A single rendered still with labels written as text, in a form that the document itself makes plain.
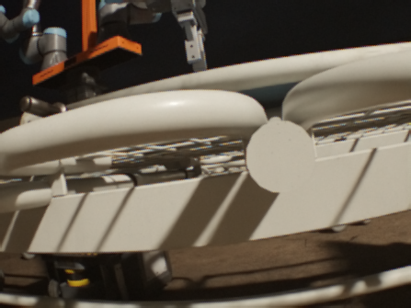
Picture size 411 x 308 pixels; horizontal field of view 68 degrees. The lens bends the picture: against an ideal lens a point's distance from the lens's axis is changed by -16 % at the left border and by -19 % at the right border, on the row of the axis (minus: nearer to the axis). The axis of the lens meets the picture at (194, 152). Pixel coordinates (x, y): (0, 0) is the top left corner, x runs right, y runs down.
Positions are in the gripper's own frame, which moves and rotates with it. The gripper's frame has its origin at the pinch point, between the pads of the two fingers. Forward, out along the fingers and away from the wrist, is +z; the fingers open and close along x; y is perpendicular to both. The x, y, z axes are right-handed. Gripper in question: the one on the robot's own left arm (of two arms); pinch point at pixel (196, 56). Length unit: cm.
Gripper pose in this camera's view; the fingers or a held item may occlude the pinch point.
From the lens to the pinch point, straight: 72.8
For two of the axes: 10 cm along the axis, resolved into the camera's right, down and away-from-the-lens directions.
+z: 1.3, 9.8, -1.4
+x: 2.2, 1.1, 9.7
